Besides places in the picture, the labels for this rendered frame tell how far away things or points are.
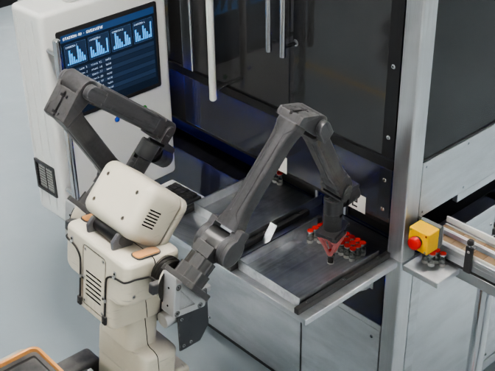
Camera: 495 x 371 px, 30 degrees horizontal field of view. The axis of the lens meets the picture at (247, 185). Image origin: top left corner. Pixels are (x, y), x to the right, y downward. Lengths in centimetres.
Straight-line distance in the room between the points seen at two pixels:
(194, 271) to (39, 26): 104
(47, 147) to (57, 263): 139
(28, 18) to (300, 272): 113
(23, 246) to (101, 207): 230
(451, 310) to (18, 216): 243
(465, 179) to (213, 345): 142
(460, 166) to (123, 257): 114
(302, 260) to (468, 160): 60
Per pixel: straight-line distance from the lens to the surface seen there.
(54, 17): 293
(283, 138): 224
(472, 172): 298
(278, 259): 283
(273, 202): 311
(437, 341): 329
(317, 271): 279
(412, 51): 252
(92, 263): 236
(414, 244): 272
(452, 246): 285
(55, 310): 416
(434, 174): 279
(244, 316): 361
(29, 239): 464
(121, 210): 227
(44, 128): 310
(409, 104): 259
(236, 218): 224
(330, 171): 252
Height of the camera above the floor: 253
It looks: 31 degrees down
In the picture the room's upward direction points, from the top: 1 degrees counter-clockwise
